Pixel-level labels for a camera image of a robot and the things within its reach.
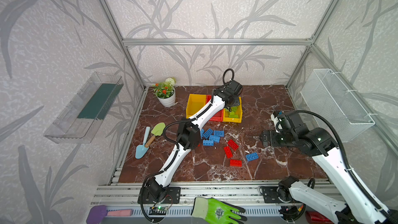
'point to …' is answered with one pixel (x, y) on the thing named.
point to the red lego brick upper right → (233, 144)
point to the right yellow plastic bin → (239, 111)
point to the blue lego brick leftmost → (201, 132)
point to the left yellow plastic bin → (195, 103)
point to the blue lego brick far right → (252, 156)
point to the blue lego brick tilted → (208, 132)
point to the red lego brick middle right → (228, 152)
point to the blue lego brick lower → (208, 142)
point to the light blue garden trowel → (141, 150)
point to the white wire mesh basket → (331, 102)
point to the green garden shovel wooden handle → (157, 130)
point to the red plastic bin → (217, 116)
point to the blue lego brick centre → (215, 138)
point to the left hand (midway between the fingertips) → (237, 97)
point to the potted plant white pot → (165, 92)
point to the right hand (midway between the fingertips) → (268, 132)
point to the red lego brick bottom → (236, 163)
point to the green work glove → (213, 211)
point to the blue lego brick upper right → (218, 133)
